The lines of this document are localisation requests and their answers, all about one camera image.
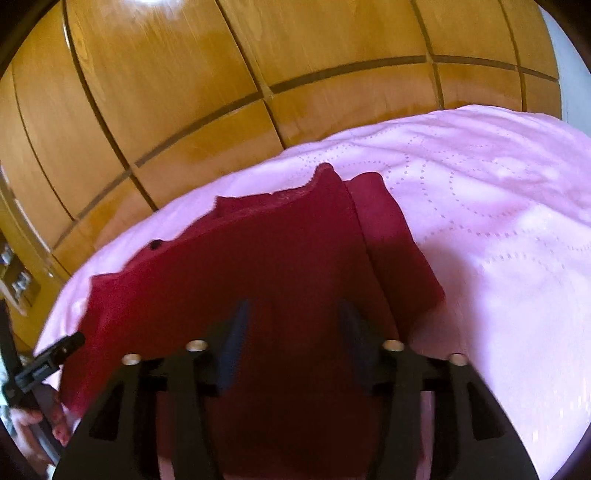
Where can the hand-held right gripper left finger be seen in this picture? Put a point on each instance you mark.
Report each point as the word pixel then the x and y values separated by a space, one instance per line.
pixel 234 344

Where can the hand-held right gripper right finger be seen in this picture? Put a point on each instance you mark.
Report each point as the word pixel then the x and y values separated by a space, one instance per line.
pixel 353 341

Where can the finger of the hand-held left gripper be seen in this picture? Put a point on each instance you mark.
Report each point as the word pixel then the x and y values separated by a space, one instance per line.
pixel 51 357

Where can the dark red long-sleeved shirt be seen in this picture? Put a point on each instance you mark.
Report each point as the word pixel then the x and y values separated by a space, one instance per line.
pixel 277 277

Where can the person's left hand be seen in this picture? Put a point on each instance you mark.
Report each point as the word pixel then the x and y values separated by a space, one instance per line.
pixel 59 427

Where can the wooden side shelf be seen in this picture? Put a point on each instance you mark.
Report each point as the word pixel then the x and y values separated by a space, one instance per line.
pixel 16 277

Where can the pink bed sheet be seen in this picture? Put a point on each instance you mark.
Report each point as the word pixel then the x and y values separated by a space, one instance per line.
pixel 508 230

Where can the wooden wardrobe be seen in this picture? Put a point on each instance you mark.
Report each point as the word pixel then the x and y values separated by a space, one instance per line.
pixel 207 92

